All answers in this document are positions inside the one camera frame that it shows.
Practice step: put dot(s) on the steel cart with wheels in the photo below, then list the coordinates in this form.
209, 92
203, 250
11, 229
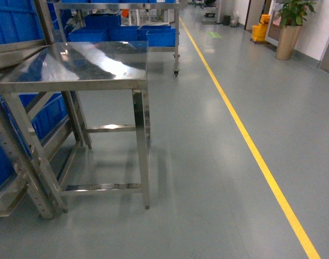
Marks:
126, 21

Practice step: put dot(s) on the yellow mop bucket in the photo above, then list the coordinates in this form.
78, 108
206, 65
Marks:
259, 31

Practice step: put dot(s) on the blue plastic bin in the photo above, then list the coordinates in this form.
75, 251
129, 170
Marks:
88, 35
161, 37

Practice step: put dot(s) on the stainless steel table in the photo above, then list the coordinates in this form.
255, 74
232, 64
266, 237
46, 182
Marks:
40, 166

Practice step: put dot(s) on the plant in gold pot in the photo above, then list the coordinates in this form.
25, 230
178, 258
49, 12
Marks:
292, 16

